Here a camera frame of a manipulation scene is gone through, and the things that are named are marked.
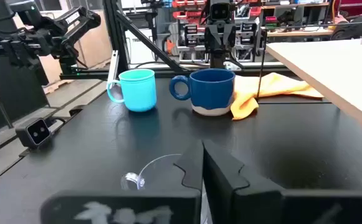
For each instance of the wooden shelf with black legs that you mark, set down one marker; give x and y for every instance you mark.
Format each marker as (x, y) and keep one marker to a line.
(339, 68)

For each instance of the turquoise plastic mug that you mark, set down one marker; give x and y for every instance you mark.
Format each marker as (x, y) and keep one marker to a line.
(140, 93)

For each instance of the clear acrylic bracket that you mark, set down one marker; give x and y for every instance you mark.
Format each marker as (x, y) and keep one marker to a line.
(232, 66)

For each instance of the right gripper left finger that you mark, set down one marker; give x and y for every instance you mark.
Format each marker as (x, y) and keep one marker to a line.
(137, 208)

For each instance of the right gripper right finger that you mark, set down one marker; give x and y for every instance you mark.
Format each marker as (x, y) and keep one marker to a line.
(224, 186)

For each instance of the dark blue ceramic mug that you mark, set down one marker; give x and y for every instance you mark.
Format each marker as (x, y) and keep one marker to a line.
(212, 90)

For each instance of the black boxed camera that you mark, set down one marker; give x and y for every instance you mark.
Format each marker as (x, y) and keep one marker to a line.
(34, 133)

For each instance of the parts bin rack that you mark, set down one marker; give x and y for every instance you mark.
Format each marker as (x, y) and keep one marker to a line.
(187, 14)

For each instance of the tan plywood panel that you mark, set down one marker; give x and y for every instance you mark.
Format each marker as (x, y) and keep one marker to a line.
(96, 46)

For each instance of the clear glass mug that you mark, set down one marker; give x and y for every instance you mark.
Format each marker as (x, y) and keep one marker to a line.
(132, 181)

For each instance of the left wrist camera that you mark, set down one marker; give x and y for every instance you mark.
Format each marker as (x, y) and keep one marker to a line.
(220, 12)

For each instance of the silver metal bracket bar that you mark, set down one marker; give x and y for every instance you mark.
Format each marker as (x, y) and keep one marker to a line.
(112, 68)

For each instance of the black table frame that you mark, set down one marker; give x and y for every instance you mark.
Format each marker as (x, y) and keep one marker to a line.
(118, 37)

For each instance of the orange cloth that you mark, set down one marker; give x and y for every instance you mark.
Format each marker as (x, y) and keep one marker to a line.
(277, 85)

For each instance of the wooden workbench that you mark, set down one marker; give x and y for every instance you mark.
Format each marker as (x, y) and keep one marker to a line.
(296, 32)

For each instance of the black partition panel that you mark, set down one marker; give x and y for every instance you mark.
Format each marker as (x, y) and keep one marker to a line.
(9, 93)

